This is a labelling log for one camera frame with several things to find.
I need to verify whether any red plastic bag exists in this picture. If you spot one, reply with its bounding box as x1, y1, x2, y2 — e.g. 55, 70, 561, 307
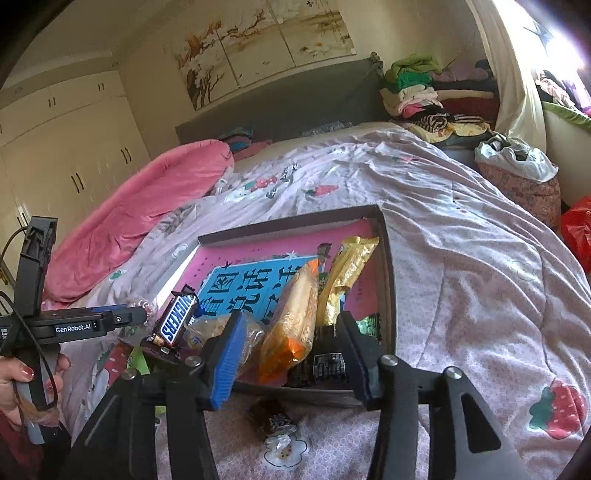
560, 196, 591, 273

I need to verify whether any cream wardrobe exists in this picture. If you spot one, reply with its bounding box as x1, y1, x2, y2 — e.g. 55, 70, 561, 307
0, 69, 153, 287

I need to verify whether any yellow cake clear packet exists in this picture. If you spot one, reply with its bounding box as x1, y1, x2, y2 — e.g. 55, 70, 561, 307
182, 314, 266, 370

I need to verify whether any gold candy packet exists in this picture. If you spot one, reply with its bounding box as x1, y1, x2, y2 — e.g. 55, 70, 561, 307
316, 236, 380, 326

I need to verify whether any white plastic bag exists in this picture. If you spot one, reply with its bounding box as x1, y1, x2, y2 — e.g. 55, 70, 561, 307
475, 134, 559, 183

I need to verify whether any floral cloth bag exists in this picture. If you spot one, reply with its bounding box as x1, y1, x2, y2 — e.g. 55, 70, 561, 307
478, 159, 561, 232

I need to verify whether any brown candy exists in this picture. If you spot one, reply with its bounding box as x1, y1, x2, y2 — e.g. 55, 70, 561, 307
247, 398, 296, 437

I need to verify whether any grey headboard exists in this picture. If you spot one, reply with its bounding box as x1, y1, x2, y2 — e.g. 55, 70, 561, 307
175, 53, 386, 146

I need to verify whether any heap of colourful clothes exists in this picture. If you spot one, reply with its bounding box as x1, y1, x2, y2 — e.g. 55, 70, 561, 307
536, 69, 591, 118

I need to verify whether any chocolate bar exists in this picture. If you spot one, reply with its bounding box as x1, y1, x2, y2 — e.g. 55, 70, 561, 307
152, 285, 200, 349

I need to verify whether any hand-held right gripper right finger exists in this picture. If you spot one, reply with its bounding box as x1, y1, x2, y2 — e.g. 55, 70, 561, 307
336, 311, 525, 480

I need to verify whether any orange biscuit packet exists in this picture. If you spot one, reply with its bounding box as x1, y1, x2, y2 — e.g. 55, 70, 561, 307
257, 258, 320, 384

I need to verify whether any window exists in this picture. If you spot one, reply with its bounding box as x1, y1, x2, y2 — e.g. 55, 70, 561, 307
494, 0, 591, 93

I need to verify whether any grey patterned pillow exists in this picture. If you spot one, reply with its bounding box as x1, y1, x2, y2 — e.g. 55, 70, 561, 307
302, 120, 354, 138

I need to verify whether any cream curtain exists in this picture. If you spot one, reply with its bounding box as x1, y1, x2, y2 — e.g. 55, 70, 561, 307
466, 0, 548, 153

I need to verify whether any pink blanket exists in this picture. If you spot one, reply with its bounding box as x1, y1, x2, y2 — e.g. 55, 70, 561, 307
41, 141, 234, 303

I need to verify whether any black cable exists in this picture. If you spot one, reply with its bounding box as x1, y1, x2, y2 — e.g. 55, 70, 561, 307
0, 226, 63, 411

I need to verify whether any grey cardboard box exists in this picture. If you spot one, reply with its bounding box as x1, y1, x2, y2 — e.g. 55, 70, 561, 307
141, 203, 399, 408

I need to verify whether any green cloth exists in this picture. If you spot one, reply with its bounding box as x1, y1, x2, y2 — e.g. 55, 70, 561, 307
542, 102, 591, 132

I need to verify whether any pile of folded clothes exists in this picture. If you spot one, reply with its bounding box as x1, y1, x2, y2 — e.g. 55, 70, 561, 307
379, 54, 502, 148

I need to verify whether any teal cloth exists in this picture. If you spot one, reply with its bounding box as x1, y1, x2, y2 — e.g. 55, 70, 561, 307
217, 127, 273, 155

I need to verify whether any person's left hand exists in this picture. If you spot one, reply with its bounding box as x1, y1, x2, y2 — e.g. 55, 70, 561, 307
0, 353, 72, 430

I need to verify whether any tree wall painting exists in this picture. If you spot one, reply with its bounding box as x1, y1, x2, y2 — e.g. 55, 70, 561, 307
173, 0, 356, 112

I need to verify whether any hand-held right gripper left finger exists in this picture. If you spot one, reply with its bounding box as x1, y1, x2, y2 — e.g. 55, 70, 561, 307
69, 313, 249, 480

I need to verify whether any pink book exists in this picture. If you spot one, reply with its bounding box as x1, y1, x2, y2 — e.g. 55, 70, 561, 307
185, 219, 384, 342

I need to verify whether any light green snack packet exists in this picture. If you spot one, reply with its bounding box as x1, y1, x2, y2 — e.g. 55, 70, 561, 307
126, 346, 155, 377

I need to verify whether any person's dark red clothing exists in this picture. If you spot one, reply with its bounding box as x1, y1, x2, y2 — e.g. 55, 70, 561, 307
0, 411, 70, 480

